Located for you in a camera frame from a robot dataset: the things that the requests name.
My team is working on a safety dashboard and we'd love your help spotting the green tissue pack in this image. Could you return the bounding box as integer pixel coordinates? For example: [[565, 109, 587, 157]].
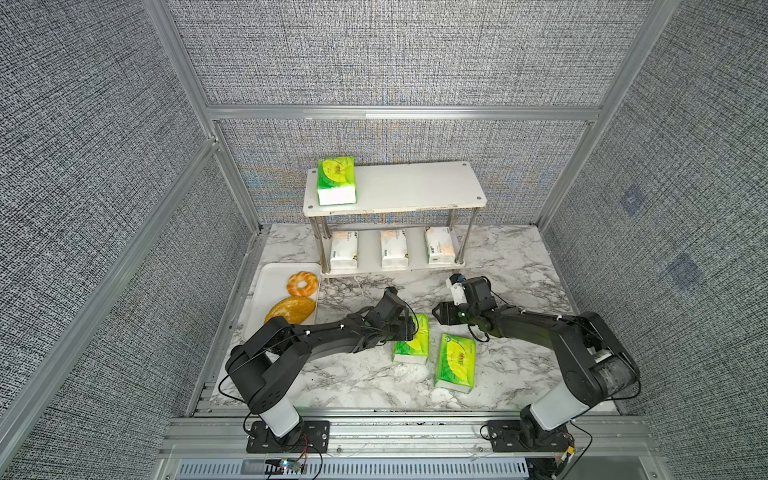
[[393, 315, 430, 365], [316, 157, 357, 206], [434, 334, 477, 393]]

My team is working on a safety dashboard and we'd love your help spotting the white tissue pack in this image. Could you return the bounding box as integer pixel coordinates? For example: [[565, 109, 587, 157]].
[[380, 229, 409, 270], [424, 227, 456, 264], [330, 231, 358, 271]]

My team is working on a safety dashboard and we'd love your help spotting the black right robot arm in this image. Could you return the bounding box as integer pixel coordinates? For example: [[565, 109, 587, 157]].
[[432, 274, 640, 452]]

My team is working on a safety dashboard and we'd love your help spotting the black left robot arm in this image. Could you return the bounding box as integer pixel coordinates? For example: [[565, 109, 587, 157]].
[[225, 287, 419, 445]]

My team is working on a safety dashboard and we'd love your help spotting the white two-tier metal shelf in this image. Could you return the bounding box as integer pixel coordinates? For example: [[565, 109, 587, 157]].
[[302, 161, 487, 277]]

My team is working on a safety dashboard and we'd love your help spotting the golden oval bread loaf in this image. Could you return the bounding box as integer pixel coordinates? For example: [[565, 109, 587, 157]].
[[264, 296, 316, 324]]

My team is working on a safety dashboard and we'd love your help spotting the white plastic tray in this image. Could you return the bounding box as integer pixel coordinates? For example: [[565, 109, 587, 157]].
[[239, 263, 322, 343]]

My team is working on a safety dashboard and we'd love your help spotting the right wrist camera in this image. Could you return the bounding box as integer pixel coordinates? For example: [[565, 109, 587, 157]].
[[446, 273, 468, 307]]

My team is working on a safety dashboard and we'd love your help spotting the glazed ring donut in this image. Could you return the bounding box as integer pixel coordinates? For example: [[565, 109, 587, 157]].
[[286, 271, 319, 297]]

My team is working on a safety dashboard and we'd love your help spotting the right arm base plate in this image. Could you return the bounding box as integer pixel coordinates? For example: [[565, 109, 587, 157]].
[[486, 420, 574, 456]]

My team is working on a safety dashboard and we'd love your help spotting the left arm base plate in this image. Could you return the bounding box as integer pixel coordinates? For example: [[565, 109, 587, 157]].
[[246, 420, 331, 454]]

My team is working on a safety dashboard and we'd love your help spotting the white slotted cable duct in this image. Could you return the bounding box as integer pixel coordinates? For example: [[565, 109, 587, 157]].
[[175, 457, 532, 479]]

